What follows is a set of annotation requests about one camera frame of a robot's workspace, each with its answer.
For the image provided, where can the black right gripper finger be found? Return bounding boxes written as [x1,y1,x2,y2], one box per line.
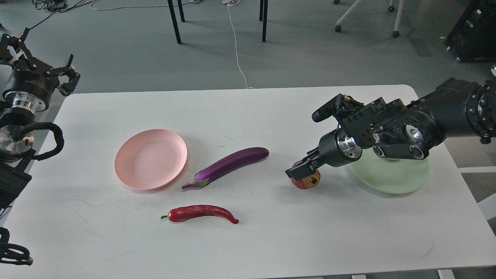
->
[297,148,320,163]
[286,157,320,181]

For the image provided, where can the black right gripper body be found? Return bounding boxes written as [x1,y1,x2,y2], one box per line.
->
[316,129,362,168]

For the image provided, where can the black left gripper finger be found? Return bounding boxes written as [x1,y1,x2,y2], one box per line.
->
[51,54,81,96]
[0,27,32,69]

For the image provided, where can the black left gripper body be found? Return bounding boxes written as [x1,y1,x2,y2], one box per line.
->
[2,69,59,112]

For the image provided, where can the red pomegranate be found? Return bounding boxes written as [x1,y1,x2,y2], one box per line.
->
[291,170,321,189]

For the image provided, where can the red chili pepper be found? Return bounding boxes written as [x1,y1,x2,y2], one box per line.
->
[160,205,239,224]

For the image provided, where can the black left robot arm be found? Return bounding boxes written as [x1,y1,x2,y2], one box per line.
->
[0,28,80,212]

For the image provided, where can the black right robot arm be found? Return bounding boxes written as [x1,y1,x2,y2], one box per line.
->
[285,78,496,181]

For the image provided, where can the green plate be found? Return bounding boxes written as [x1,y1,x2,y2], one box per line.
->
[349,149,430,195]

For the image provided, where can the purple eggplant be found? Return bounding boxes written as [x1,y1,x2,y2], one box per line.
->
[181,147,269,189]

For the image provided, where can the pink plate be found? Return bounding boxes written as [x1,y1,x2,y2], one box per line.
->
[114,129,188,190]

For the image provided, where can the black table leg left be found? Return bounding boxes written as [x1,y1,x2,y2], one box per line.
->
[167,0,185,44]

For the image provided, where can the black table leg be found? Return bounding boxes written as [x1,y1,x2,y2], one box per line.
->
[259,0,268,43]
[167,0,185,44]

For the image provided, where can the black table leg right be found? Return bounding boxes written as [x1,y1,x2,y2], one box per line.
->
[259,0,268,43]

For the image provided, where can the white chair base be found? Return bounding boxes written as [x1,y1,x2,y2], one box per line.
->
[333,0,404,38]

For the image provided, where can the black equipment box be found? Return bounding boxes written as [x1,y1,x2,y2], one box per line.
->
[444,0,496,62]

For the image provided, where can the black floor cables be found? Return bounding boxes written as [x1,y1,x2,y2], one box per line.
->
[23,0,97,31]

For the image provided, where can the white floor cable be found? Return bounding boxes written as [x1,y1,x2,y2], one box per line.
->
[222,0,255,90]

